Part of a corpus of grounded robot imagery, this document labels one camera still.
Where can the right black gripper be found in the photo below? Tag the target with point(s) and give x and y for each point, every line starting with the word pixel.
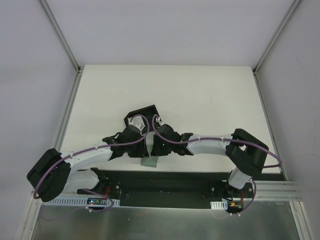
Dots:
pixel 157 151

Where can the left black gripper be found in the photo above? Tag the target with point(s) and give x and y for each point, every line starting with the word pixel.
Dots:
pixel 141 152

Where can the green leather card holder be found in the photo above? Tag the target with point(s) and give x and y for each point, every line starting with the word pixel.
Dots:
pixel 149 161

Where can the black plastic card box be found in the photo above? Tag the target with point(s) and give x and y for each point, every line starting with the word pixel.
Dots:
pixel 146 114

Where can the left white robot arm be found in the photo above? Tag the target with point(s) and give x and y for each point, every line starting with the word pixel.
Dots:
pixel 56 172

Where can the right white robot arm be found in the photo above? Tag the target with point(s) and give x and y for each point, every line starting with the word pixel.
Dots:
pixel 247 153

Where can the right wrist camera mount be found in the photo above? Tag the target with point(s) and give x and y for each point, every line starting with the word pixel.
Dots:
pixel 159 122

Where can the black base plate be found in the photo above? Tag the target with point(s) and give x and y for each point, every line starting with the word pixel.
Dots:
pixel 174 190

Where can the right white cable duct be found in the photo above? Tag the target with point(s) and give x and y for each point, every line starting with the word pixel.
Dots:
pixel 219 205

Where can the white cable duct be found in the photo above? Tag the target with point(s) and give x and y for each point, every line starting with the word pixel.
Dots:
pixel 219 205
pixel 79 201

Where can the left white cable duct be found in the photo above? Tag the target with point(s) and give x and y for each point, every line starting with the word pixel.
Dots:
pixel 79 201

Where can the left aluminium frame post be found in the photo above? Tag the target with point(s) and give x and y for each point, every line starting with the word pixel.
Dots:
pixel 59 34

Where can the aluminium frame post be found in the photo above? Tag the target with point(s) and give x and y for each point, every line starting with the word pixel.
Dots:
pixel 59 34
pixel 277 34

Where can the aluminium front rail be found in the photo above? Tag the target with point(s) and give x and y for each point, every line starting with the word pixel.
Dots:
pixel 281 191

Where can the right aluminium frame post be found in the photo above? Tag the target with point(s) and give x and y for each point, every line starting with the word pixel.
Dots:
pixel 277 34

